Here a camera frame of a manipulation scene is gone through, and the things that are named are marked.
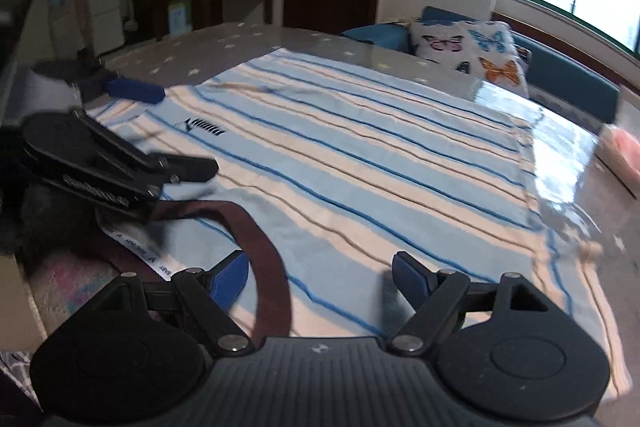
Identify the colourful rug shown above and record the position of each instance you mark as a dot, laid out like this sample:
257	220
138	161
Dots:
70	287

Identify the blue sofa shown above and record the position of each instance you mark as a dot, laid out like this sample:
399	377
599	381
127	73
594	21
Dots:
565	82

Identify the grey star-print tablecloth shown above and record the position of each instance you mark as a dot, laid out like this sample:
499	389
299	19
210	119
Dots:
165	52

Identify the water dispenser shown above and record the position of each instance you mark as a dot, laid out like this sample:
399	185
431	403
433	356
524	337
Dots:
59	7

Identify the blue white striped shirt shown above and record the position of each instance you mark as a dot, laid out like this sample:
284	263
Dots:
350	167

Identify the white refrigerator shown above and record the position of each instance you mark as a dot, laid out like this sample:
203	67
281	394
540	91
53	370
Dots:
104	2

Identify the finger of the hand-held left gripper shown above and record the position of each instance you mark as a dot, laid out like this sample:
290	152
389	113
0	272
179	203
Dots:
137	91
192	168

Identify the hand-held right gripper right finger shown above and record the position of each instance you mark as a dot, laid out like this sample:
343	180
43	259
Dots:
410	281

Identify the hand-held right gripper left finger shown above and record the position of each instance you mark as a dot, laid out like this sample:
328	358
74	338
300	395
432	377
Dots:
232	281

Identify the butterfly print pillow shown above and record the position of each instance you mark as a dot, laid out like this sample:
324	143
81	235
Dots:
475	49

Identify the pink cloth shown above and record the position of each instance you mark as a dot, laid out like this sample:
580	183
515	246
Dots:
622	152

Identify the light blue box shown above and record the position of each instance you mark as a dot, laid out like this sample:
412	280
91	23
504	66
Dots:
179	18

